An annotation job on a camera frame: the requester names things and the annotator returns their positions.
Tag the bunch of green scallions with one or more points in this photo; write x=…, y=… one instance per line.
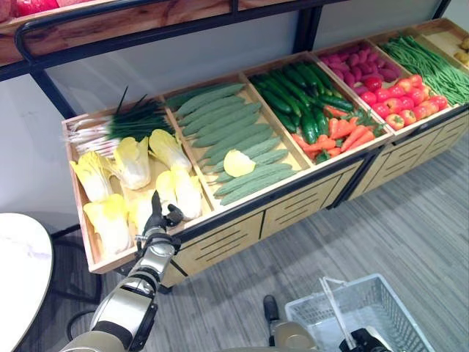
x=135, y=121

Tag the small yellow cabbage piece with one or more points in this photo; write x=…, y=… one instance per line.
x=238, y=163

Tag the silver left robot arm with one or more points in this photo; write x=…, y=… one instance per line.
x=124, y=300

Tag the magenta sweet potato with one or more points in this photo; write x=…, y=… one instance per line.
x=353, y=59
x=366, y=69
x=342, y=56
x=381, y=62
x=361, y=89
x=326, y=58
x=364, y=55
x=388, y=73
x=350, y=78
x=339, y=67
x=339, y=76

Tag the black metal rack frame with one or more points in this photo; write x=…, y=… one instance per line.
x=51, y=88

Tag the wooden produce stand with cabbages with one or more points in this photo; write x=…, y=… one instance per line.
x=227, y=242

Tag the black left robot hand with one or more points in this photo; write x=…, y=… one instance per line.
x=155, y=221

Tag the dark robot foot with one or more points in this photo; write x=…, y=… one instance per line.
x=271, y=306

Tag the white round table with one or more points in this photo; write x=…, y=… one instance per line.
x=22, y=278

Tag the yellow potato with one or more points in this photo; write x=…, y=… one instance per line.
x=464, y=44
x=461, y=55

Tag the dark green cucumber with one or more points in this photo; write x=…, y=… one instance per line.
x=277, y=102
x=308, y=78
x=286, y=121
x=310, y=126
x=321, y=121
x=289, y=87
x=262, y=85
x=323, y=76
x=336, y=103

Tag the pile of long green beans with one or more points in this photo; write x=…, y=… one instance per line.
x=428, y=69

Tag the white plastic shopping basket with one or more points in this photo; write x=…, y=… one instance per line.
x=381, y=315

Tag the wooden produce stand with peppers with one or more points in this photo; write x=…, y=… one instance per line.
x=406, y=157

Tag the orange carrot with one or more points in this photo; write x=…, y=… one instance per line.
x=300, y=141
x=334, y=152
x=364, y=140
x=334, y=111
x=319, y=146
x=342, y=128
x=355, y=138

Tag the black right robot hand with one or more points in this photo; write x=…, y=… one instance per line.
x=362, y=341

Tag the pink produce on shelf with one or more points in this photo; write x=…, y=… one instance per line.
x=5, y=9

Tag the yellow napa cabbage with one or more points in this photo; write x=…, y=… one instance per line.
x=108, y=223
x=168, y=150
x=141, y=210
x=93, y=176
x=133, y=163
x=185, y=192

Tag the red produce on shelf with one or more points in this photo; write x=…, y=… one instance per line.
x=34, y=5

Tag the wooden shelf board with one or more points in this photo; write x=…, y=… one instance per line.
x=110, y=22

